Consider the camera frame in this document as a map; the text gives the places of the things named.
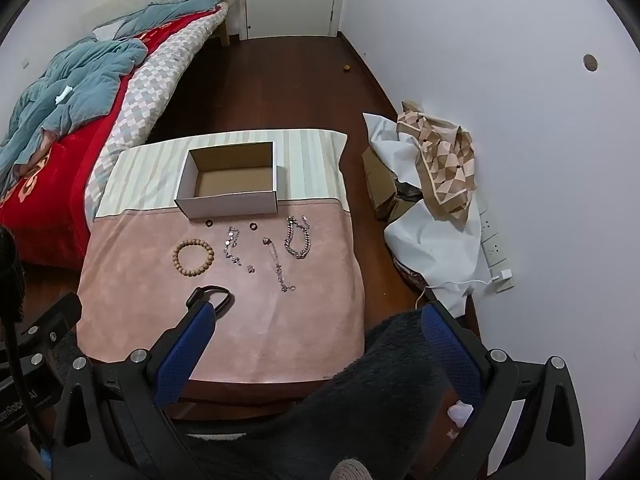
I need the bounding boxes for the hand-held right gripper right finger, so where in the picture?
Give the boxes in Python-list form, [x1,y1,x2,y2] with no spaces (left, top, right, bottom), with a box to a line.
[421,300,587,480]

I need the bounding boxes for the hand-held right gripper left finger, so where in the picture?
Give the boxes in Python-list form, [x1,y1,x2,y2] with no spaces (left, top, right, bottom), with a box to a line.
[52,300,221,480]

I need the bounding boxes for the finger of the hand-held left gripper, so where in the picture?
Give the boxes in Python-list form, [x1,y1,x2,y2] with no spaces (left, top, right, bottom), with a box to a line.
[10,291,84,377]

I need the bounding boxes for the black wristband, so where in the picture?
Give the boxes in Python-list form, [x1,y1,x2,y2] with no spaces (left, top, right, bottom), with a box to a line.
[186,285,234,318]

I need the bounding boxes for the wooden bead bracelet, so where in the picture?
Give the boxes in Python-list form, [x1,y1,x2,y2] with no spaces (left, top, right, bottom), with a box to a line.
[172,239,215,276]

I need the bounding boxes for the silver charm bracelet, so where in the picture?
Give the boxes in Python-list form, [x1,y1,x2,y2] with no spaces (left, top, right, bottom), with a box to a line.
[221,226,244,267]

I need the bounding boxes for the thin silver chain bracelet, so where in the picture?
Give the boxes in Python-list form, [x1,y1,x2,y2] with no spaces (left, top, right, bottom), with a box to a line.
[262,237,297,293]

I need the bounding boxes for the thick silver chain bracelet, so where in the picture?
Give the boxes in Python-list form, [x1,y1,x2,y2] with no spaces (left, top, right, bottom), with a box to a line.
[283,215,312,261]

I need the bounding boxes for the white cardboard box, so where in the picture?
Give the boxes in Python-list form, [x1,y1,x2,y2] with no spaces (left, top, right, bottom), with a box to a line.
[174,141,278,219]

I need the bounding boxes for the white tissue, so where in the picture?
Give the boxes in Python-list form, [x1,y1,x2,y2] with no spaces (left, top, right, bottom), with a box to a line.
[447,402,473,438]

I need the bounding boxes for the dark fuzzy cloth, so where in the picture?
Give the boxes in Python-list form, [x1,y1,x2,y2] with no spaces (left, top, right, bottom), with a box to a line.
[0,225,24,322]

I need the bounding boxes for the wooden table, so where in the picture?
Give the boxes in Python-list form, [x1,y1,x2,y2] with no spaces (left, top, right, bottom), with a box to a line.
[165,382,326,420]

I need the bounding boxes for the white bag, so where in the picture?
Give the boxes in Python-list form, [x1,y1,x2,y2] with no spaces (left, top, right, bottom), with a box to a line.
[362,112,496,316]

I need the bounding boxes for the pink cloth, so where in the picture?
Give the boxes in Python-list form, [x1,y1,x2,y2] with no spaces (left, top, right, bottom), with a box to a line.
[75,199,366,391]

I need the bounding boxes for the person's dark fuzzy trousers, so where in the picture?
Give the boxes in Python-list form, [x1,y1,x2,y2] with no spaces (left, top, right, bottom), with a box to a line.
[185,307,481,480]

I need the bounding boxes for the bed with red blanket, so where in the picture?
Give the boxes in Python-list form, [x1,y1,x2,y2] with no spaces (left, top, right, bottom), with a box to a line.
[0,7,211,268]

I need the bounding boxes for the grey fuzzy slipper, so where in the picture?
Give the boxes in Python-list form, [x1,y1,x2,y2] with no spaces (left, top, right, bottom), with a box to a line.
[330,457,376,480]

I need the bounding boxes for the striped cloth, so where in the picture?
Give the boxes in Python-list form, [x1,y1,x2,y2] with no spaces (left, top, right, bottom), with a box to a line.
[95,129,351,218]

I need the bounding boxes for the brown cardboard box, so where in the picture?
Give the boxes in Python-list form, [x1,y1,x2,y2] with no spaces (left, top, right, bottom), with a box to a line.
[361,145,426,223]

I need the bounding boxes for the beige geometric patterned scarf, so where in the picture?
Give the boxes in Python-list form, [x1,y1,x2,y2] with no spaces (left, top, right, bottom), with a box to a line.
[396,100,476,226]

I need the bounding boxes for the blue-grey quilt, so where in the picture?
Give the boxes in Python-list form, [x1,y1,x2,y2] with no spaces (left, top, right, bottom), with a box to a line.
[0,0,226,196]

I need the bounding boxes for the checkered bed sheet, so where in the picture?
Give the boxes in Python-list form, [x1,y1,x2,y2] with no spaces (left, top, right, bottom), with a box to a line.
[82,2,228,223]

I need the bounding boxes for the white charger cable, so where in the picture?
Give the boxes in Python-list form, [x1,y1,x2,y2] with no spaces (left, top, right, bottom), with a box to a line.
[415,275,501,311]

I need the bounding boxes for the white wall socket strip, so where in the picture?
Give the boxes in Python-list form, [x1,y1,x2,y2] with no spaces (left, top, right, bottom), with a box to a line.
[477,195,516,292]

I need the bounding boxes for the wooden bed frame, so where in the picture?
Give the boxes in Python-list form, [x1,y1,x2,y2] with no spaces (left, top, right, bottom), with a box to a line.
[220,5,241,47]

